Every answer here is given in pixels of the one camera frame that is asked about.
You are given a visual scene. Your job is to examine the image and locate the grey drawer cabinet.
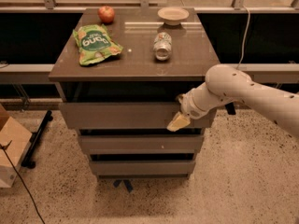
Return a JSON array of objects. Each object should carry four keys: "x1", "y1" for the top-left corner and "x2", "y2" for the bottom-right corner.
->
[{"x1": 50, "y1": 8, "x2": 219, "y2": 179}]

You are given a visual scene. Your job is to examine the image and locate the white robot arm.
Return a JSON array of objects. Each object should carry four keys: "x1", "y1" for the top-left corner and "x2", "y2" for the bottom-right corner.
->
[{"x1": 167, "y1": 64, "x2": 299, "y2": 138}]

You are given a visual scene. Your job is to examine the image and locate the green chip bag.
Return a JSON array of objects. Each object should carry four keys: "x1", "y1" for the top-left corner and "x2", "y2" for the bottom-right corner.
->
[{"x1": 73, "y1": 24, "x2": 123, "y2": 66}]

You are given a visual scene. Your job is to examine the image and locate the white hanging cable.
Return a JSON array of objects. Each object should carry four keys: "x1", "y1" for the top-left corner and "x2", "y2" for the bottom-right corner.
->
[{"x1": 235, "y1": 7, "x2": 251, "y2": 70}]

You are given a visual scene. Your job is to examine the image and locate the white ceramic bowl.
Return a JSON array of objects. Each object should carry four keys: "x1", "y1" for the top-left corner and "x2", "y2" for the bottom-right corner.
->
[{"x1": 158, "y1": 7, "x2": 189, "y2": 26}]

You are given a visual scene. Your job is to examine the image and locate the red apple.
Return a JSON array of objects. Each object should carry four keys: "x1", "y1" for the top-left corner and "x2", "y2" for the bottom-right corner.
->
[{"x1": 98, "y1": 6, "x2": 115, "y2": 23}]

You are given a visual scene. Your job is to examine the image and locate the grey top drawer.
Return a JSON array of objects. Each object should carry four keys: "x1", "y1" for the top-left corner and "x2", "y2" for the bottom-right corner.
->
[{"x1": 58, "y1": 101, "x2": 217, "y2": 130}]

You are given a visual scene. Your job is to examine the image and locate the grey middle drawer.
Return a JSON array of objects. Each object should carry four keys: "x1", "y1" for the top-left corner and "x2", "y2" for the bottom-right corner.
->
[{"x1": 78, "y1": 135, "x2": 204, "y2": 154}]

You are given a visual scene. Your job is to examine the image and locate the black stand leg left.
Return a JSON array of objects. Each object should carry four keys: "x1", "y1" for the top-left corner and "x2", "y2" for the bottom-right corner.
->
[{"x1": 21, "y1": 110, "x2": 53, "y2": 169}]

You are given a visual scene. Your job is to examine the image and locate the black stand leg right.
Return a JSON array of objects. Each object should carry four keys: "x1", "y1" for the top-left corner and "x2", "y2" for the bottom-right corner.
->
[{"x1": 225, "y1": 103, "x2": 236, "y2": 115}]

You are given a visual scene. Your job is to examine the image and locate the cardboard box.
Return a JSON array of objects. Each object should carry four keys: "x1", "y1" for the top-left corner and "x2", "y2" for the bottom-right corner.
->
[{"x1": 0, "y1": 105, "x2": 32, "y2": 188}]

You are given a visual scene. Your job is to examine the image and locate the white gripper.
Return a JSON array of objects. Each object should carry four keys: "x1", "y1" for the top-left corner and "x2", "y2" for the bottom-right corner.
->
[{"x1": 167, "y1": 93, "x2": 206, "y2": 132}]

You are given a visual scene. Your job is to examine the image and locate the silver soda can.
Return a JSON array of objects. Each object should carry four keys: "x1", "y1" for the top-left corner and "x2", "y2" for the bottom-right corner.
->
[{"x1": 153, "y1": 32, "x2": 172, "y2": 61}]

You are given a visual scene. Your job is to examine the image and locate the black floor cable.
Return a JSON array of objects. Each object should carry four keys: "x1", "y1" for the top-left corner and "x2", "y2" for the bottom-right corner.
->
[{"x1": 0, "y1": 142, "x2": 46, "y2": 224}]

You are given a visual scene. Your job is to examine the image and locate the black stand leg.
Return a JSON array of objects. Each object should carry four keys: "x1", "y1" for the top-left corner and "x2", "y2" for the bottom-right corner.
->
[
  {"x1": 21, "y1": 110, "x2": 53, "y2": 169},
  {"x1": 225, "y1": 103, "x2": 236, "y2": 115}
]

